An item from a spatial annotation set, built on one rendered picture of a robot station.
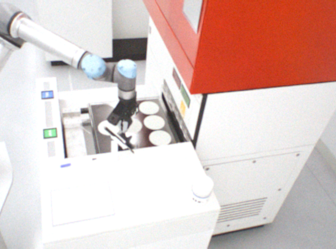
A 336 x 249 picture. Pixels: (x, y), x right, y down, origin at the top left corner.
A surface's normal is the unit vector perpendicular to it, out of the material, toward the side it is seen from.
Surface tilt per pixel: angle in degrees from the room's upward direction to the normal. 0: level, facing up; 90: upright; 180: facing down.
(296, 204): 0
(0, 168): 0
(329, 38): 90
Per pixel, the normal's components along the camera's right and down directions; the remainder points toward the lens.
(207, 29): 0.27, 0.68
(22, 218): 0.11, -0.73
